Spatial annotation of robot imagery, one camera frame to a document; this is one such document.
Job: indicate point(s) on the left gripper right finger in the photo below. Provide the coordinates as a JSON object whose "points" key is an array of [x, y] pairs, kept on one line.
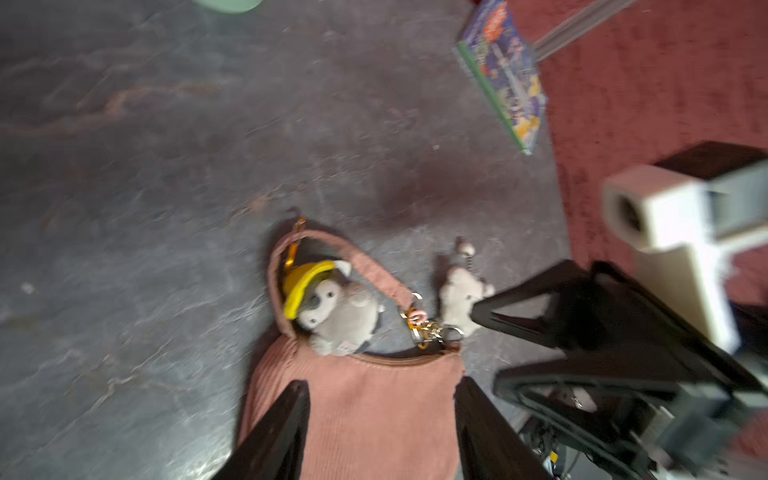
{"points": [[489, 447]]}

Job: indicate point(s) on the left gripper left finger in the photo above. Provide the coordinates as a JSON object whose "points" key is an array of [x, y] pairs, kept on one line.
{"points": [[274, 449]]}

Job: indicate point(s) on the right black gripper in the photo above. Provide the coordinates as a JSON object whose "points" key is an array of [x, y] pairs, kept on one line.
{"points": [[638, 389]]}

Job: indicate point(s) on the pink corduroy shoulder bag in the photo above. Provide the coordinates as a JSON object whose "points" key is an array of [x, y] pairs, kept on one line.
{"points": [[370, 417]]}

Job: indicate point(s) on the white plush keychain decoration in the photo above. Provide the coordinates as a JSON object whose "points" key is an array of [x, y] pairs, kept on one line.
{"points": [[461, 290]]}

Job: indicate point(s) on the grey plush yellow hat toy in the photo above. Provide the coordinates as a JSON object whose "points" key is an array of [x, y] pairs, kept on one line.
{"points": [[339, 315]]}

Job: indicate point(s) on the colourful comic book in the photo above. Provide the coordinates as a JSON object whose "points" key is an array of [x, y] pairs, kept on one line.
{"points": [[505, 68]]}

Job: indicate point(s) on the green pencil cup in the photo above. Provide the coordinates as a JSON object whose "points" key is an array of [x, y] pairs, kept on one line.
{"points": [[229, 6]]}

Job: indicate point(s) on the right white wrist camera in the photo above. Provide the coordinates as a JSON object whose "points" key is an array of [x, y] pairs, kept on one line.
{"points": [[686, 217]]}

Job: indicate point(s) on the right aluminium corner post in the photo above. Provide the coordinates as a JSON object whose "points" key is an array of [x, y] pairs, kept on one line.
{"points": [[577, 25]]}

